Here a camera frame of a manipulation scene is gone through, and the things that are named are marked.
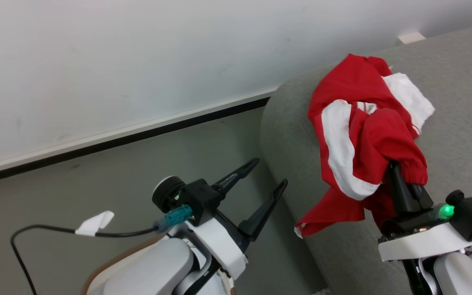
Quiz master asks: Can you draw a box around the grey fabric sofa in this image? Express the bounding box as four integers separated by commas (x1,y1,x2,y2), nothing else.
261,20,472,295

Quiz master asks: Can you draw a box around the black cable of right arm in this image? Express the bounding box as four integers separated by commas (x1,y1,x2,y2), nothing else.
403,259,427,295

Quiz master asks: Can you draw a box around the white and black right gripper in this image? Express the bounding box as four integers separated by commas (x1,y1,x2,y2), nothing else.
378,161,472,262

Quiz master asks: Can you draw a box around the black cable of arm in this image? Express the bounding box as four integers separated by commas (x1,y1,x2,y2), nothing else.
11,224,159,295
403,259,427,295

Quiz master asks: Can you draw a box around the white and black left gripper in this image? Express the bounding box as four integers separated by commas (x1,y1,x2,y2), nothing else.
195,158,288,280

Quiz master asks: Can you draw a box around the white cable tag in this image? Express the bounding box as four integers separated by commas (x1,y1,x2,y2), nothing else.
75,211,115,237

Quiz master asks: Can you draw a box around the red and white clothing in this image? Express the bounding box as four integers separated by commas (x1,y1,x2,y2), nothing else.
295,53,436,239

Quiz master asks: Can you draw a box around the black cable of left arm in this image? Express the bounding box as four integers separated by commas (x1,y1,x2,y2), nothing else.
11,224,159,295

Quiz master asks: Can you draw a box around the black and white baseboard strip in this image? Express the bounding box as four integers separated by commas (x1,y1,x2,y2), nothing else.
0,96,271,187

